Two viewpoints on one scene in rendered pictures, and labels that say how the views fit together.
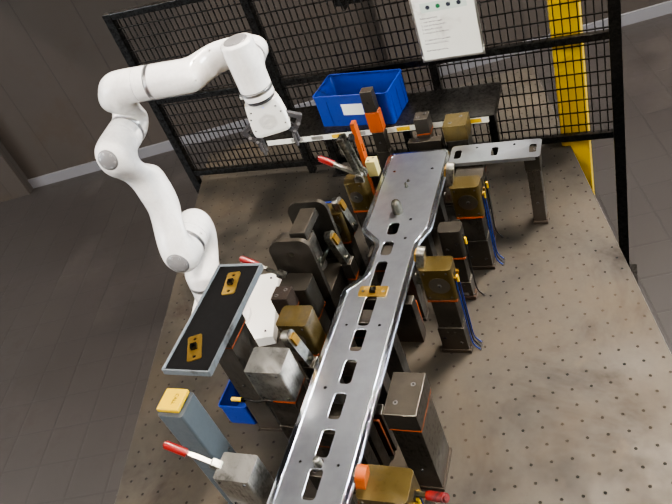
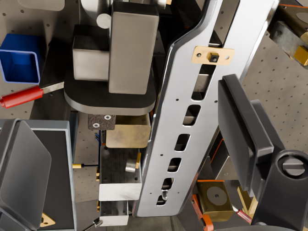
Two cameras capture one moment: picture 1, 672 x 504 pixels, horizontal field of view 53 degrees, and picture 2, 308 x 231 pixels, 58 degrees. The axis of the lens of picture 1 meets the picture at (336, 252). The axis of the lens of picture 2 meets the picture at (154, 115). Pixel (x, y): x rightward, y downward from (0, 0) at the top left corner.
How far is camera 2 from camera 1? 1.91 m
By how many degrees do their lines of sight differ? 96
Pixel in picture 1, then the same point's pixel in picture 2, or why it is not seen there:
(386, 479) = (217, 215)
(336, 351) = (168, 127)
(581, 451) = (302, 82)
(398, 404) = (228, 174)
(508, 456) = (256, 86)
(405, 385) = not seen: hidden behind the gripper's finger
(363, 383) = (196, 151)
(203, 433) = not seen: hidden behind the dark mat
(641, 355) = not seen: outside the picture
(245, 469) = (122, 221)
